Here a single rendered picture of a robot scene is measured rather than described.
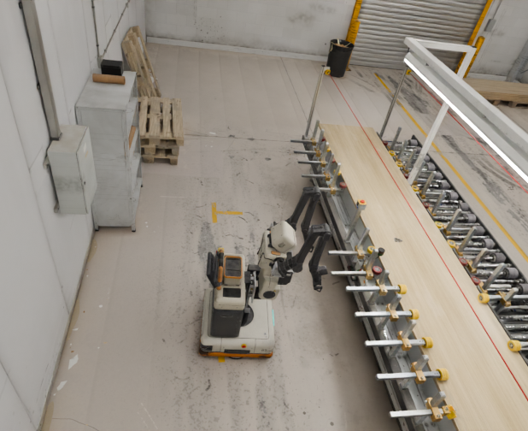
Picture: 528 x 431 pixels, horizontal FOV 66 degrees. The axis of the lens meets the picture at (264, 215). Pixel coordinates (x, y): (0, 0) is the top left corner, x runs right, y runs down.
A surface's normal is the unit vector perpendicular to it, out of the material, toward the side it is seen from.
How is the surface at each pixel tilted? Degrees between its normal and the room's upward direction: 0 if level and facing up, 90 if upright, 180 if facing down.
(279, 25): 90
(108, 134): 90
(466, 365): 0
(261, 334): 0
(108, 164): 90
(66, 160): 90
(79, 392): 0
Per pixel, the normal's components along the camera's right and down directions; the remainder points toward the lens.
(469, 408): 0.15, -0.75
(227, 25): 0.12, 0.66
